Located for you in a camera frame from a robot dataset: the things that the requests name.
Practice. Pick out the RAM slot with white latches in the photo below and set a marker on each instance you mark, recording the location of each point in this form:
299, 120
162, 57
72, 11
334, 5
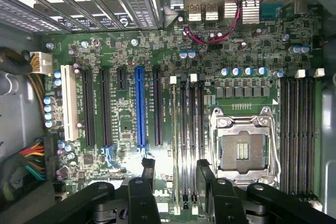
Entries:
193, 129
293, 129
173, 79
311, 129

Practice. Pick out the black short expansion slot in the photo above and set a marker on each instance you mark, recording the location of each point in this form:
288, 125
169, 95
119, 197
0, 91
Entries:
121, 79

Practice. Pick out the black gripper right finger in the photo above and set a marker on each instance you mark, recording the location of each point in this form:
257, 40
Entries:
223, 205

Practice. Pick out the white expansion slot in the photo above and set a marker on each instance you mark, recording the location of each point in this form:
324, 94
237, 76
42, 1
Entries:
69, 103

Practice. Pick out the vented metal slot cover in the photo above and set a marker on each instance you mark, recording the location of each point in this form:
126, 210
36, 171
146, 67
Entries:
139, 6

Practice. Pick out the green motherboard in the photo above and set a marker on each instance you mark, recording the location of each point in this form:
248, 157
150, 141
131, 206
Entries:
126, 51

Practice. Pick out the blue expansion slot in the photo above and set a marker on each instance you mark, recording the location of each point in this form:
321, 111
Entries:
140, 108

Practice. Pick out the white power connector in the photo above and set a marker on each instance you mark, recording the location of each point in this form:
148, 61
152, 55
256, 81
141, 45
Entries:
43, 62

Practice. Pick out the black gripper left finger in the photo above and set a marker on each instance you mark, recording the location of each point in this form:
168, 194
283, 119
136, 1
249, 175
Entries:
143, 203

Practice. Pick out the black open PC case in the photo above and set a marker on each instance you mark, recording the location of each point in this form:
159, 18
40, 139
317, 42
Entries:
15, 90

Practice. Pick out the metal CPU socket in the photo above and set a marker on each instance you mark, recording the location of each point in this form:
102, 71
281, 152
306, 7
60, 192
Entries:
241, 150

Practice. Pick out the black long expansion slot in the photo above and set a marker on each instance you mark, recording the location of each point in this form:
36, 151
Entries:
158, 108
88, 108
107, 108

